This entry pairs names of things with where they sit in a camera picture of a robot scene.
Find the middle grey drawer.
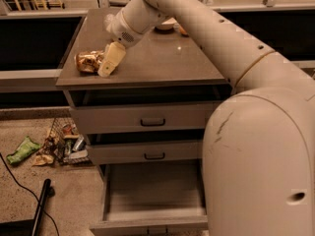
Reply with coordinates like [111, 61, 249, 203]
[87, 140, 202, 165]

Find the orange gold can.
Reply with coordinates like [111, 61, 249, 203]
[75, 50, 104, 73]

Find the clear plastic water bottle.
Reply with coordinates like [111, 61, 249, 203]
[103, 14, 114, 30]

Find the grey metal railing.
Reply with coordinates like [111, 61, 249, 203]
[0, 60, 315, 94]

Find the bottom grey drawer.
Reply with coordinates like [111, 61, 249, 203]
[91, 159, 208, 236]

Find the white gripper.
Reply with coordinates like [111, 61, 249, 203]
[97, 9, 145, 78]

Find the wire basket with snacks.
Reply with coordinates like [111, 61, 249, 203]
[48, 117, 90, 165]

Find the green snack bag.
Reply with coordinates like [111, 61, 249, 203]
[6, 136, 40, 165]

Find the black cable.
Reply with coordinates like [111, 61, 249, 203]
[0, 152, 61, 236]

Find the grey drawer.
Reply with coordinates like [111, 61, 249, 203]
[70, 102, 216, 135]
[87, 140, 202, 165]
[91, 159, 208, 236]

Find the top grey drawer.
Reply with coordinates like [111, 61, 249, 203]
[70, 102, 216, 135]

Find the grey drawer cabinet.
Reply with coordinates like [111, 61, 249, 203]
[54, 6, 234, 236]

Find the crumpled tan wrapper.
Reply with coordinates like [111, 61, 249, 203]
[32, 154, 54, 166]

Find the orange fruit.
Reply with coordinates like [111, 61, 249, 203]
[179, 25, 189, 36]

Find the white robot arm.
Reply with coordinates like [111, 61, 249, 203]
[105, 0, 315, 236]

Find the white bowl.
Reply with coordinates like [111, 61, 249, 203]
[155, 18, 176, 30]

